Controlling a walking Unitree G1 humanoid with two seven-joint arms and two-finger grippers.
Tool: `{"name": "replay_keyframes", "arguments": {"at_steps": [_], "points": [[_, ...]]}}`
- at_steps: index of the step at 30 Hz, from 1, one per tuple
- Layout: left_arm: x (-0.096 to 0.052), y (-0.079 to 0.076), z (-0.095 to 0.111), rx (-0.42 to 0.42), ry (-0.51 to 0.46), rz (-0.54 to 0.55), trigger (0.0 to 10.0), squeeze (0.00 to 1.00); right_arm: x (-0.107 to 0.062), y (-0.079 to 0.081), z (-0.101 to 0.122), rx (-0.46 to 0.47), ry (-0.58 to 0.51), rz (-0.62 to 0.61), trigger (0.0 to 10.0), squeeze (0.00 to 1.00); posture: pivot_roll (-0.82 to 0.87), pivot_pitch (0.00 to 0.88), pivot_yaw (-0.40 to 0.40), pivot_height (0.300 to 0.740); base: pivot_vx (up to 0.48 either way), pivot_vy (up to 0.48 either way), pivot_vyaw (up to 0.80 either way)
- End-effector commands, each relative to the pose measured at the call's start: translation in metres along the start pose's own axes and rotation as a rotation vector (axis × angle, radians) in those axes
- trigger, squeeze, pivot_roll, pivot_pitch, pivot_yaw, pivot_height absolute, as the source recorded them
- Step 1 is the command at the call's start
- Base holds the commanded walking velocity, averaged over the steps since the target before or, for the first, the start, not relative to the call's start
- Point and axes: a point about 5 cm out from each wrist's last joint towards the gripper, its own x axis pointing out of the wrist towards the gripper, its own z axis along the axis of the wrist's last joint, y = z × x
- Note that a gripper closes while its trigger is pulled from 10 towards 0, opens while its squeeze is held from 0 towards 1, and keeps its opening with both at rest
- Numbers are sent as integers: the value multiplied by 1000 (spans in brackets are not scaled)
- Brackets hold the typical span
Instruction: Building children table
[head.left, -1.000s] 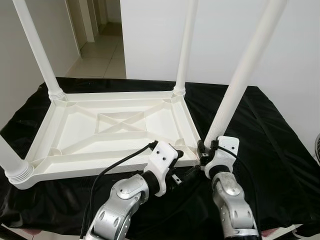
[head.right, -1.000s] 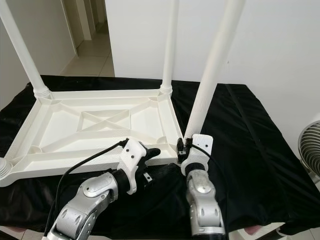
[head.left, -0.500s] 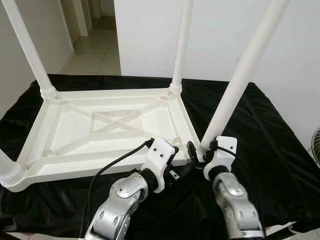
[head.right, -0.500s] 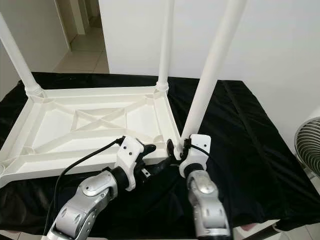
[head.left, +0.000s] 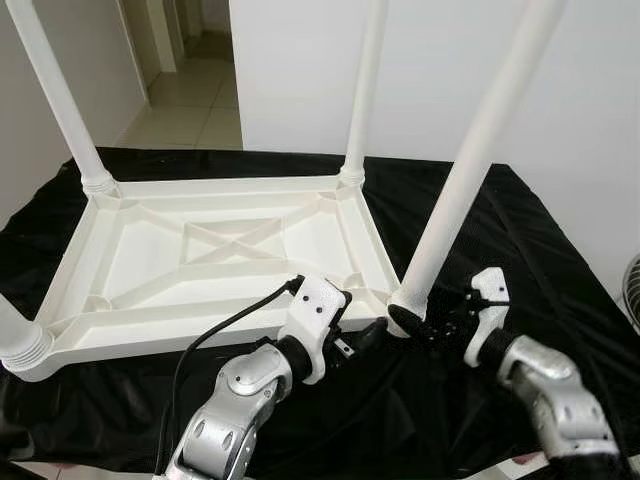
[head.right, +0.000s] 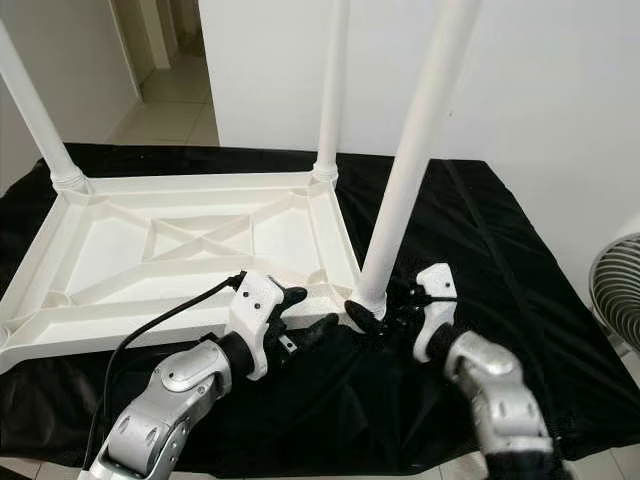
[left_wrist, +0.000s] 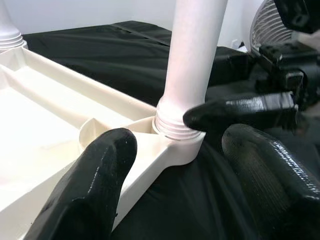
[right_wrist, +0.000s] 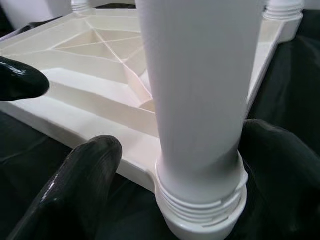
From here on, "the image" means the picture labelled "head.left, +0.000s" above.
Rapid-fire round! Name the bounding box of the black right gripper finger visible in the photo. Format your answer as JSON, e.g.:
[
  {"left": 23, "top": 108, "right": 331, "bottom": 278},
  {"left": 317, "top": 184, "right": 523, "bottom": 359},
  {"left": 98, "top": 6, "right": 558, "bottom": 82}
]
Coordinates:
[{"left": 388, "top": 303, "right": 431, "bottom": 339}]

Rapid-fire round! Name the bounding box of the white plastic table leg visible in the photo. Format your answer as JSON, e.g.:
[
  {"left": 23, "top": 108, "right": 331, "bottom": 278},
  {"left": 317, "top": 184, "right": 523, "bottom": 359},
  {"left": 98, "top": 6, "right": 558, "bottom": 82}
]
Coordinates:
[
  {"left": 388, "top": 0, "right": 568, "bottom": 321},
  {"left": 340, "top": 0, "right": 391, "bottom": 188},
  {"left": 5, "top": 0, "right": 118, "bottom": 196},
  {"left": 0, "top": 295, "right": 54, "bottom": 373}
]

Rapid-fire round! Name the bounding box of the white plastic table top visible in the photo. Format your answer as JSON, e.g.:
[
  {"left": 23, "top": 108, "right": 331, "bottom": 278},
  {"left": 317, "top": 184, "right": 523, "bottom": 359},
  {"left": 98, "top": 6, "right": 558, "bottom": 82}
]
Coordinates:
[{"left": 5, "top": 172, "right": 413, "bottom": 384}]

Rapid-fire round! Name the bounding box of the black table cloth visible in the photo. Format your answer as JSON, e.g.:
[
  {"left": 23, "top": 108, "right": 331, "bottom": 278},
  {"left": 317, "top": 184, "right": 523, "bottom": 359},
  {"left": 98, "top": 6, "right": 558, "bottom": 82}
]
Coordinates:
[{"left": 0, "top": 148, "right": 640, "bottom": 476}]

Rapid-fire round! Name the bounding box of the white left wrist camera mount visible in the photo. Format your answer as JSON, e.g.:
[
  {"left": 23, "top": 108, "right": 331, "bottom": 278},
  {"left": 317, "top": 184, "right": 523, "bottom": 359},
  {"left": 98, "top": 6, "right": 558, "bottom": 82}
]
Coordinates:
[{"left": 278, "top": 277, "right": 353, "bottom": 386}]

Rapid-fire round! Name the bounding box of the cream door frame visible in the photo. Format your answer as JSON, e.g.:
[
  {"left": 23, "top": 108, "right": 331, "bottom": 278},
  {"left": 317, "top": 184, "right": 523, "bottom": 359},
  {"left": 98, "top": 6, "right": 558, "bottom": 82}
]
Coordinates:
[{"left": 120, "top": 0, "right": 201, "bottom": 76}]

